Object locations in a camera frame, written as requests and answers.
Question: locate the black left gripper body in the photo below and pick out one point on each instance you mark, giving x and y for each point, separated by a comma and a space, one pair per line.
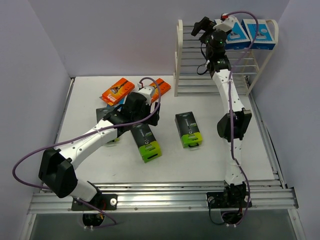
149, 113

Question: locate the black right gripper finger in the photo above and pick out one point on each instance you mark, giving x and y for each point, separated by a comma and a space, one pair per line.
198, 26
206, 22

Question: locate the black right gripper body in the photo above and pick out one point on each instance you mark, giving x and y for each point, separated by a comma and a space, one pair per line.
205, 28

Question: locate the blue white Harry's razor box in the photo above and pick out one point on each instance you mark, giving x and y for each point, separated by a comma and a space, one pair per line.
237, 39

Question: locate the orange Gillette razor box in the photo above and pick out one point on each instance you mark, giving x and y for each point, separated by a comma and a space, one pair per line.
164, 87
117, 91

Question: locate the black green razor box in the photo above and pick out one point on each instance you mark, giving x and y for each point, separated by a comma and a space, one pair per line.
100, 113
188, 130
148, 147

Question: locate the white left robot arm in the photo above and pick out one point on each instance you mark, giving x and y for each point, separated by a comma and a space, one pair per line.
57, 168

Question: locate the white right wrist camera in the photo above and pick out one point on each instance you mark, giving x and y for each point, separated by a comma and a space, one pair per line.
225, 23

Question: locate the cream metal wire shelf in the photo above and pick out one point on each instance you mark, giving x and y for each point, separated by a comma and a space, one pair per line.
195, 71

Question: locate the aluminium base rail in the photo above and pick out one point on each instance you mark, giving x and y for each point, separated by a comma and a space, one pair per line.
169, 197

